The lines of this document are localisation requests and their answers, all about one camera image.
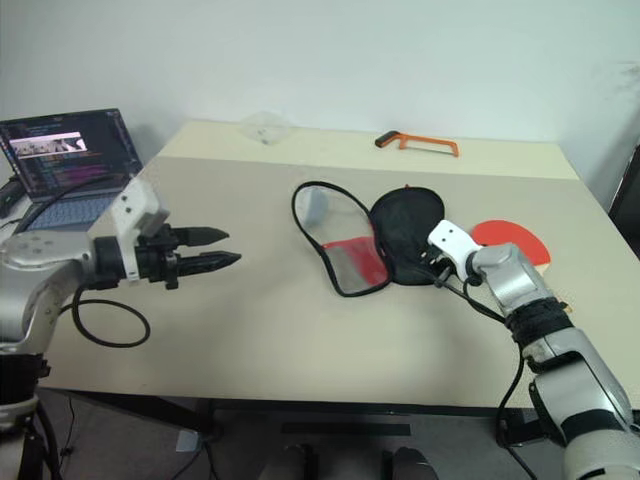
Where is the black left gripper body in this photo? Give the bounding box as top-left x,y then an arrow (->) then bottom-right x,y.
134,224 -> 184,292

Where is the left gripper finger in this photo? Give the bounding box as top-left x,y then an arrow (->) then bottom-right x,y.
172,226 -> 230,247
174,251 -> 243,279

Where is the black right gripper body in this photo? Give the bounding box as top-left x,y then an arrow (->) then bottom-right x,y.
418,244 -> 457,290

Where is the black clear paddle case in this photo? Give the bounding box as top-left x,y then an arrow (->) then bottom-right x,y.
291,180 -> 448,298

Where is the red table tennis paddle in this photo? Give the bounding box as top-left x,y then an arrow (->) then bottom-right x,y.
469,218 -> 574,314

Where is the clear plastic piece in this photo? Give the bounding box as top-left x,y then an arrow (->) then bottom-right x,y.
238,112 -> 294,148

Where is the open grey laptop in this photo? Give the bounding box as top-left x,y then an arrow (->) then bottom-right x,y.
0,107 -> 147,234

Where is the small black device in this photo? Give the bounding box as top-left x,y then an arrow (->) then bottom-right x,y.
0,174 -> 24,219

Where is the flat black bar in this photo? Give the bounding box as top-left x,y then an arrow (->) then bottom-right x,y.
280,422 -> 413,438

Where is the dark rounded shape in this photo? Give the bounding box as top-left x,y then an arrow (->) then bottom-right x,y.
382,445 -> 442,480

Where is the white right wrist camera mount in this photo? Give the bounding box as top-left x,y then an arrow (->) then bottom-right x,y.
426,218 -> 485,279

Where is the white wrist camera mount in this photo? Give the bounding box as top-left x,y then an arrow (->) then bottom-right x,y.
426,218 -> 485,279
109,177 -> 172,287

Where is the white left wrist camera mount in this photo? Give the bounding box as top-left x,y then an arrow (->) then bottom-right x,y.
109,177 -> 172,287

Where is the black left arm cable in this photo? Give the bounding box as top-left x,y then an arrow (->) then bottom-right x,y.
72,286 -> 152,348

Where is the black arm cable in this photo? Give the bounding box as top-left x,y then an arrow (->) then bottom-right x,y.
72,286 -> 152,348
433,272 -> 540,480

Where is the thin black camera cable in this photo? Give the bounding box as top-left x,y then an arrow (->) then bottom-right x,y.
17,171 -> 140,232

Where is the orange hacksaw frame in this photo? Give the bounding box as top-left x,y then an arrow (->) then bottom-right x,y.
374,130 -> 460,161

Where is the black table frame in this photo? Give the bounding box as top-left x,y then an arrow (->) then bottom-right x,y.
69,388 -> 551,447

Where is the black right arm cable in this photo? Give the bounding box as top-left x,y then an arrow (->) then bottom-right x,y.
433,272 -> 540,480

